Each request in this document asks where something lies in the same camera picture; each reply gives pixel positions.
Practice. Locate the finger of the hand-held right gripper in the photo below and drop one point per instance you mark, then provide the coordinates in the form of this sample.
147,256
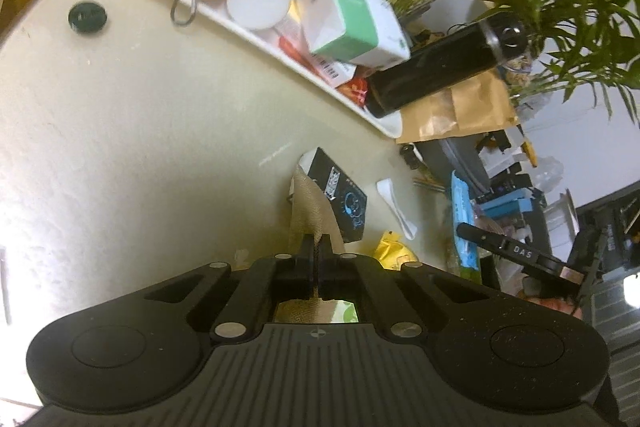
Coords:
480,237

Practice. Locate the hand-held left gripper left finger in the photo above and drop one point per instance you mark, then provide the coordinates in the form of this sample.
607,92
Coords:
307,257

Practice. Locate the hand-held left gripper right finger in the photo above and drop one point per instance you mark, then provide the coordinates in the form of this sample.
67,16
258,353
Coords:
327,257

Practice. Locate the beige cloth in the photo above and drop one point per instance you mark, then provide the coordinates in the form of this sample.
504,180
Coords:
310,207

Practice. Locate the yellow wet wipes packet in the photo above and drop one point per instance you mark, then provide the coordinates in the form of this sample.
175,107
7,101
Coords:
395,252

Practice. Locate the blue snack packet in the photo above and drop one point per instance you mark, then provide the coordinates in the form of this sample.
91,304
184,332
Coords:
465,217

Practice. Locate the blue carton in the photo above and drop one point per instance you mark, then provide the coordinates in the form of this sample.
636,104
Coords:
505,207

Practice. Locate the small green wipes packet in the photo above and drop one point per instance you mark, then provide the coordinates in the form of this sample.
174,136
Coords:
345,312

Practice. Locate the black printed box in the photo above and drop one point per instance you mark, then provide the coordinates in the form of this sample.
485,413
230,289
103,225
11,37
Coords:
345,202

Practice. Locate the grey zipper case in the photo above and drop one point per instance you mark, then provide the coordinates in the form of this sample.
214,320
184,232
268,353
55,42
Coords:
460,162

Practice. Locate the white plastic spoon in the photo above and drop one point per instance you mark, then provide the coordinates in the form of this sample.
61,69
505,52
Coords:
397,207

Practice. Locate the brown paper bag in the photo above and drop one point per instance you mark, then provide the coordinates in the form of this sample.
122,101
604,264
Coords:
465,112

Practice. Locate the black thermos bottle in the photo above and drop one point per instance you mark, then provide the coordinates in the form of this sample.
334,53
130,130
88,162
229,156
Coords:
435,62

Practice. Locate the red snack packet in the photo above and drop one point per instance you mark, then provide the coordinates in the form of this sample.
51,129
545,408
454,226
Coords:
325,67

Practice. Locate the green and white box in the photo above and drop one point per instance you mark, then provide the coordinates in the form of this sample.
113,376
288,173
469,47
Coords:
350,22

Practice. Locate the black round lid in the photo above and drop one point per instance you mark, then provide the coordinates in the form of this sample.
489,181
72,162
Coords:
88,17

